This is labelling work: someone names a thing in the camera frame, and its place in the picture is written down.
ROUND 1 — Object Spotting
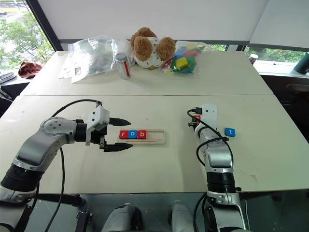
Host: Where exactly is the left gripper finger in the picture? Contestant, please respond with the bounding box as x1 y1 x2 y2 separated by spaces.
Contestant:
104 143 134 153
110 117 132 127

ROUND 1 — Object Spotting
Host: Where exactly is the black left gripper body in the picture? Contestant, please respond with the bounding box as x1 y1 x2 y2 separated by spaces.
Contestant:
91 117 112 152

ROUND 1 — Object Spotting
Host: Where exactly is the wooden letter tray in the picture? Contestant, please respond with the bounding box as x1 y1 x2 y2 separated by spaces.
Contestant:
118 129 167 146

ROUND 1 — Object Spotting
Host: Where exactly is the bag of colourful blocks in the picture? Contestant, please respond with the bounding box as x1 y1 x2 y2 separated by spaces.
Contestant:
161 40 211 78

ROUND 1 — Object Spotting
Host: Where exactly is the grey rounded robot leg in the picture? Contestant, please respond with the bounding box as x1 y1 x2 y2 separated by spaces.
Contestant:
100 202 143 232
169 200 197 232

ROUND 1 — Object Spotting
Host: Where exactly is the glass jar with silver lid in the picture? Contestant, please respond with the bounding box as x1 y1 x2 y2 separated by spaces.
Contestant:
115 53 132 80

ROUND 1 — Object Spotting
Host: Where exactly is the yellow block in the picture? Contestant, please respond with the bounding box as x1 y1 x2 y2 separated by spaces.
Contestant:
175 57 189 69

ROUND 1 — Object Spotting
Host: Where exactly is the clear plastic bag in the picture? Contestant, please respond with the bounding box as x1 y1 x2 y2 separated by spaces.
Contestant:
58 34 136 85

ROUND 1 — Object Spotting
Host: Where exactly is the brown and white teddy bear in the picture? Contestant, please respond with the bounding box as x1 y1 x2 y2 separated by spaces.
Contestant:
130 27 177 71

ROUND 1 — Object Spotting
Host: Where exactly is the reddish brown cloth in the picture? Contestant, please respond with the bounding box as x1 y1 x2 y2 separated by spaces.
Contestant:
19 61 43 79

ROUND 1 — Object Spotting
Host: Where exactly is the grey flat object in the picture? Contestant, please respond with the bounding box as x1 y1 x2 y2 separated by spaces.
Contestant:
0 72 17 85

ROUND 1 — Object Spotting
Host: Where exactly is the black chair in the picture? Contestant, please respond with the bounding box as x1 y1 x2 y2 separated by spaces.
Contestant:
285 83 309 107

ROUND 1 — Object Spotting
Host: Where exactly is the dark teal cylinder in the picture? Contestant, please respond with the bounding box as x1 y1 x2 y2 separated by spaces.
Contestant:
293 51 309 74

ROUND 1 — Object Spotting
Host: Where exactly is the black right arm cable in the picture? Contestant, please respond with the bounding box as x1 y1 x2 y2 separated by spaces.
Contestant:
187 105 230 167

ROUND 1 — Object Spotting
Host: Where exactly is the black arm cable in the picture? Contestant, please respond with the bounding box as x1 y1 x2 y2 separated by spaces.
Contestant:
187 105 230 167
44 98 103 232

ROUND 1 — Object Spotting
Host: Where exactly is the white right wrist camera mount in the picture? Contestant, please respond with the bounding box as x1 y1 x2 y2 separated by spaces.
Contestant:
201 103 218 129

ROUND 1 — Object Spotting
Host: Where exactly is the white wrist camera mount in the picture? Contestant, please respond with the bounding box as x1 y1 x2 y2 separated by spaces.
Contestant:
201 103 218 129
85 107 111 146

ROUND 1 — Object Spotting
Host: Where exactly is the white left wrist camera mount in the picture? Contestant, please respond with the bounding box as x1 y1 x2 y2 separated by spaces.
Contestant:
85 107 111 146

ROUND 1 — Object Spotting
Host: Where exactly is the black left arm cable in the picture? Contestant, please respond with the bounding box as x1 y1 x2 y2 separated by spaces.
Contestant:
44 98 103 232

